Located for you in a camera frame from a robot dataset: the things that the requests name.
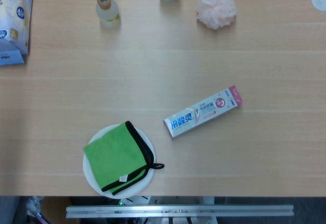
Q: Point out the white pink toothpaste box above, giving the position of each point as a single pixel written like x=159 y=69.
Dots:
x=201 y=114

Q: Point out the white round plate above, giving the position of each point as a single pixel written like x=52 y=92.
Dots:
x=94 y=180

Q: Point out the blue white tissue package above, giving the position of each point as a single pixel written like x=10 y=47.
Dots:
x=12 y=25

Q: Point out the pink mesh bath sponge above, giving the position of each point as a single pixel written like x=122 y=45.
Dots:
x=216 y=9

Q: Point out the aluminium profile rail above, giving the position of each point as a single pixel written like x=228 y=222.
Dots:
x=178 y=211

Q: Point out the green microfiber cloth black trim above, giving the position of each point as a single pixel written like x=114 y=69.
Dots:
x=117 y=156

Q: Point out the frosted glass bottle wooden cap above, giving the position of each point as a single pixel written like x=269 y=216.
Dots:
x=107 y=10

